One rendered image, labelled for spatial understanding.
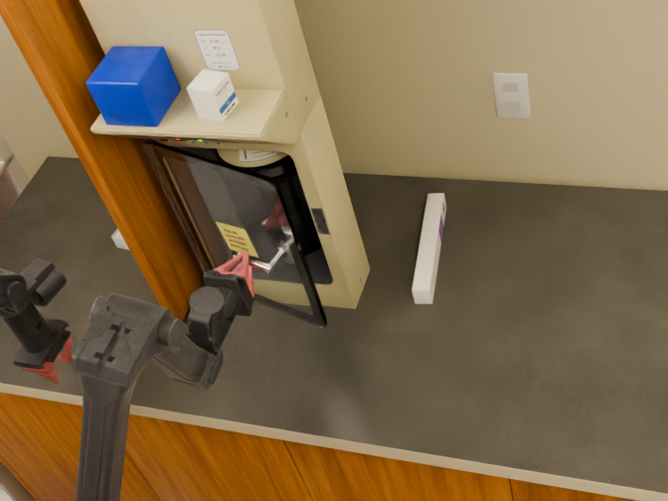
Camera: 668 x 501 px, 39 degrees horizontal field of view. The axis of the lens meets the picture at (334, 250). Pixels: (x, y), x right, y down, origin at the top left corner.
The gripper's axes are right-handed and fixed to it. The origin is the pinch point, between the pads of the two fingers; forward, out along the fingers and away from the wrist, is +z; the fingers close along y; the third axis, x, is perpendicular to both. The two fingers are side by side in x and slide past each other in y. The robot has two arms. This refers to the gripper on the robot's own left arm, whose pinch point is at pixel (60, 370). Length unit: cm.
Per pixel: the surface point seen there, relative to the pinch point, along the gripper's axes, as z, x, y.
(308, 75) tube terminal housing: -37, -46, 42
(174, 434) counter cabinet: 31.0, -9.7, 6.8
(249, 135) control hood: -41, -44, 22
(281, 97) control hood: -41, -46, 32
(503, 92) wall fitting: -7, -70, 76
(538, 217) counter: 16, -78, 64
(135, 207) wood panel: -15.8, -9.0, 28.6
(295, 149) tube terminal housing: -28, -44, 34
